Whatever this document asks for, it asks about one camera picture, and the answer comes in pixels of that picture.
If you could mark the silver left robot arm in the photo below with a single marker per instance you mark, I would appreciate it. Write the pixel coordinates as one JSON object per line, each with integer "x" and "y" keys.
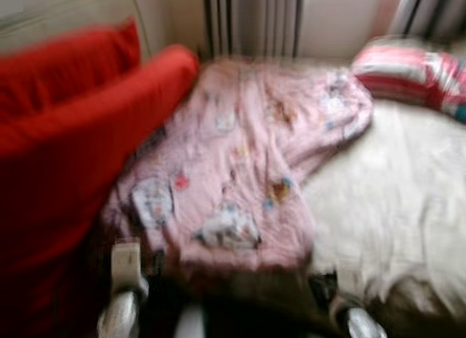
{"x": 120, "y": 316}

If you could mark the red fabric cushion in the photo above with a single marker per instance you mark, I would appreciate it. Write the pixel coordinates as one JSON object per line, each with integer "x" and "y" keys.
{"x": 65, "y": 76}

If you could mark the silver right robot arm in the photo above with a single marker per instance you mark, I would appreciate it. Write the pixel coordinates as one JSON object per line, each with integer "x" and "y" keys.
{"x": 360, "y": 323}

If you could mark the pink blue striped bolster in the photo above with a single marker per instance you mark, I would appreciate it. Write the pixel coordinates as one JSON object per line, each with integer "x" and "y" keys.
{"x": 408, "y": 72}

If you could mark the pink cartoon print blanket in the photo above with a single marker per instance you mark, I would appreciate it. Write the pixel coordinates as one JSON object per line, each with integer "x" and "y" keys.
{"x": 233, "y": 156}

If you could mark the red fabric sofa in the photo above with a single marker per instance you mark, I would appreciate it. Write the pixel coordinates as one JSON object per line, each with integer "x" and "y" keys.
{"x": 65, "y": 192}

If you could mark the grey pleated curtain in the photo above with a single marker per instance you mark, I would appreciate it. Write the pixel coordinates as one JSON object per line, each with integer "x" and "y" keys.
{"x": 437, "y": 10}
{"x": 255, "y": 21}

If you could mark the white quilted mattress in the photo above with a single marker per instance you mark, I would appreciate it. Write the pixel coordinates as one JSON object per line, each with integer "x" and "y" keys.
{"x": 65, "y": 21}

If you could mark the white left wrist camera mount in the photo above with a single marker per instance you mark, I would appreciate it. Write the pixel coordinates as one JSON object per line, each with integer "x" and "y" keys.
{"x": 127, "y": 265}

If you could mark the bed with beige floral sheet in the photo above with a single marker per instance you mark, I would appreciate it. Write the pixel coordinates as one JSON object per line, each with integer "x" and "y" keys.
{"x": 393, "y": 199}

